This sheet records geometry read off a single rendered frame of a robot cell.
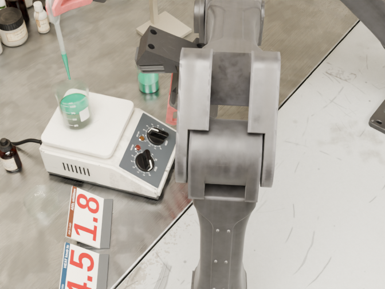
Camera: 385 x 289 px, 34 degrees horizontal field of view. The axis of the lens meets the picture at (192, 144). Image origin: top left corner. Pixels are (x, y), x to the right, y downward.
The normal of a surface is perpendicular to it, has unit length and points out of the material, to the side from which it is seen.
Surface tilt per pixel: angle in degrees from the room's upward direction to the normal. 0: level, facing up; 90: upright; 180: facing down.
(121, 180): 90
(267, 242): 0
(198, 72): 41
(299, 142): 0
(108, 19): 0
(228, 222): 81
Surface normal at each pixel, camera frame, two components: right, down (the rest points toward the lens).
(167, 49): 0.45, -0.42
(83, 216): 0.64, -0.49
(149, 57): -0.09, 0.86
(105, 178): -0.28, 0.75
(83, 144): -0.01, -0.62
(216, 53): -0.07, 0.48
